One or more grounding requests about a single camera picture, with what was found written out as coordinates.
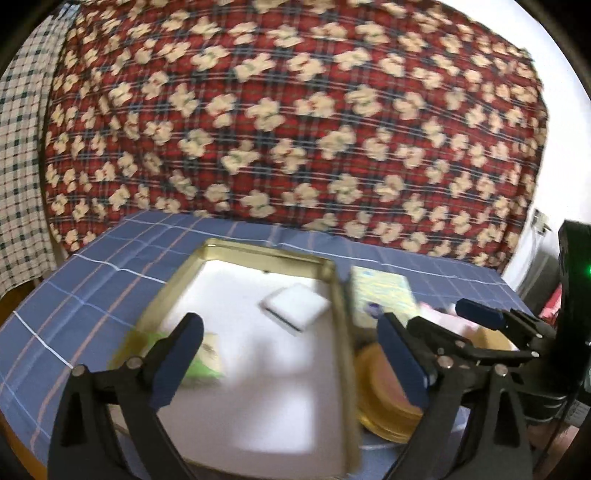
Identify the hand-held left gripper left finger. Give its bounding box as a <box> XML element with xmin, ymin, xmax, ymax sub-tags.
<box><xmin>48</xmin><ymin>312</ymin><xmax>205</xmax><ymax>480</ymax></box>

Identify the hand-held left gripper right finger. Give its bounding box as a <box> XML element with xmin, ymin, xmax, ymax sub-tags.
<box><xmin>376</xmin><ymin>312</ymin><xmax>536</xmax><ymax>480</ymax></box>

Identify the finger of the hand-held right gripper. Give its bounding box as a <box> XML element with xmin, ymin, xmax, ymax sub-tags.
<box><xmin>405</xmin><ymin>316</ymin><xmax>536</xmax><ymax>367</ymax></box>
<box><xmin>455</xmin><ymin>298</ymin><xmax>557</xmax><ymax>344</ymax></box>

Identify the pink fluffy towel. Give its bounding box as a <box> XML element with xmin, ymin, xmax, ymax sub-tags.
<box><xmin>418</xmin><ymin>302</ymin><xmax>481</xmax><ymax>335</ymax></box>

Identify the rectangular gold tin box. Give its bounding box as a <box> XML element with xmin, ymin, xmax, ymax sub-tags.
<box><xmin>108</xmin><ymin>239</ymin><xmax>365</xmax><ymax>476</ymax></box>

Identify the green packet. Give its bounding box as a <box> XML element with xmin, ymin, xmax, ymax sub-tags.
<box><xmin>180</xmin><ymin>332</ymin><xmax>227</xmax><ymax>386</ymax></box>

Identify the round gold tin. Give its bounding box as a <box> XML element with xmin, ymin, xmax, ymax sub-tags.
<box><xmin>355</xmin><ymin>325</ymin><xmax>520</xmax><ymax>444</ymax></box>

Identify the yellow patterned tissue pack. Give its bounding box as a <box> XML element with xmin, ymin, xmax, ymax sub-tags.
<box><xmin>348</xmin><ymin>267</ymin><xmax>419</xmax><ymax>328</ymax></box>

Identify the blue plaid bed sheet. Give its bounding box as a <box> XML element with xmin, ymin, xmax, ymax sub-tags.
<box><xmin>0</xmin><ymin>212</ymin><xmax>532</xmax><ymax>480</ymax></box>

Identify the white sponge block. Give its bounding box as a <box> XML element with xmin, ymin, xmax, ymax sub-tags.
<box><xmin>259</xmin><ymin>285</ymin><xmax>329</xmax><ymax>335</ymax></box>

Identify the green white checked cloth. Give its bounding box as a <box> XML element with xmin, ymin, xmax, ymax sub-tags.
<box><xmin>0</xmin><ymin>4</ymin><xmax>81</xmax><ymax>296</ymax></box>

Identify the red plaid bear-print quilt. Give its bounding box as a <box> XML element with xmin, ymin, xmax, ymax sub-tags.
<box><xmin>44</xmin><ymin>0</ymin><xmax>550</xmax><ymax>271</ymax></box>

